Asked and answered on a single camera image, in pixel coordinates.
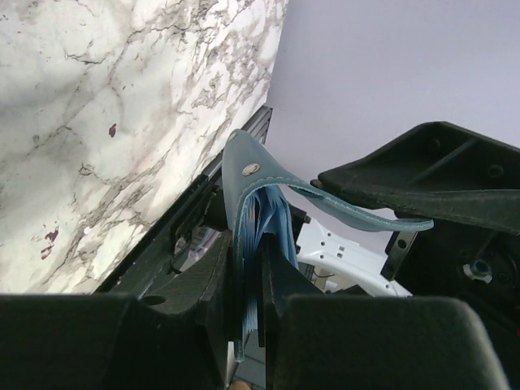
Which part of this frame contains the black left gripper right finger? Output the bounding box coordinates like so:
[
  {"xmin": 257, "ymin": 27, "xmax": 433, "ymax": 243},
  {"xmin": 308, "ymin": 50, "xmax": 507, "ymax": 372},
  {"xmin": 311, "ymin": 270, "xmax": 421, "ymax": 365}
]
[{"xmin": 259, "ymin": 234, "xmax": 509, "ymax": 389}]

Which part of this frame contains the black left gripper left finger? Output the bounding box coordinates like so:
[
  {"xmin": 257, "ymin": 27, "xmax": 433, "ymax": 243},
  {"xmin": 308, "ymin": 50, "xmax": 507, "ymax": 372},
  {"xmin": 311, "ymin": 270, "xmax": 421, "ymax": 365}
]
[{"xmin": 1, "ymin": 233, "xmax": 231, "ymax": 389}]

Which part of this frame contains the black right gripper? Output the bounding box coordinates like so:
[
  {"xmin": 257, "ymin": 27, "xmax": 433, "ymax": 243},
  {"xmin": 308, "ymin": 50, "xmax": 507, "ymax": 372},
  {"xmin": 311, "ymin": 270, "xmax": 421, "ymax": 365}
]
[{"xmin": 318, "ymin": 122, "xmax": 519, "ymax": 301}]

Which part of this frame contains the blue leather card holder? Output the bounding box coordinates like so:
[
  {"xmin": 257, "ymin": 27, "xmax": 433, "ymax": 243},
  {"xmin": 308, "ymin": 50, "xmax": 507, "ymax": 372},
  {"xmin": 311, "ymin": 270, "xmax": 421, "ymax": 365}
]
[{"xmin": 222, "ymin": 130, "xmax": 434, "ymax": 362}]

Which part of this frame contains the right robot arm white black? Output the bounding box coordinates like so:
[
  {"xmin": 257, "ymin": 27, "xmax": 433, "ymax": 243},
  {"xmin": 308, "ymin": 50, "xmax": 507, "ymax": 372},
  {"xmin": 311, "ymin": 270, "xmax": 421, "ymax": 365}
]
[{"xmin": 297, "ymin": 122, "xmax": 519, "ymax": 312}]

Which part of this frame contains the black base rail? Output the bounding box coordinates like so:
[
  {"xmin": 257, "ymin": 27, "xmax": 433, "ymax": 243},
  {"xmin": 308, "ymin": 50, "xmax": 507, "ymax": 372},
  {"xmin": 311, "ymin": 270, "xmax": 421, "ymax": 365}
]
[{"xmin": 95, "ymin": 104, "xmax": 274, "ymax": 295}]

